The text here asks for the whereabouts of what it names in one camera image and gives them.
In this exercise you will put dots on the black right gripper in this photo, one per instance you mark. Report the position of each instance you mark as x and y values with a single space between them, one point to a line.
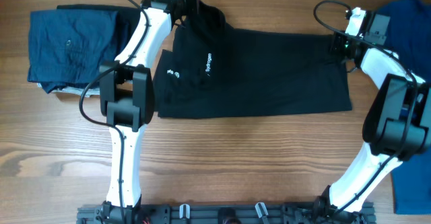
336 42

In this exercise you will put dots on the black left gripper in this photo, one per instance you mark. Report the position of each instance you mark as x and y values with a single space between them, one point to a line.
193 9

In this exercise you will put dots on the black t-shirt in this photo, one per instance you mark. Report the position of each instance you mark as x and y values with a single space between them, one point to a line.
214 71

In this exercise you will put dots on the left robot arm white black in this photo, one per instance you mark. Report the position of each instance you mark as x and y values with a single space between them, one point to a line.
127 101

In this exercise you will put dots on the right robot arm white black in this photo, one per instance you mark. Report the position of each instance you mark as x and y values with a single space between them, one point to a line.
396 128

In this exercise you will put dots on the folded black garment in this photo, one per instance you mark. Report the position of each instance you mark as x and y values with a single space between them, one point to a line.
129 19

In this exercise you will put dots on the folded white grey garment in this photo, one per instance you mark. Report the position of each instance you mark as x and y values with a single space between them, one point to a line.
77 91

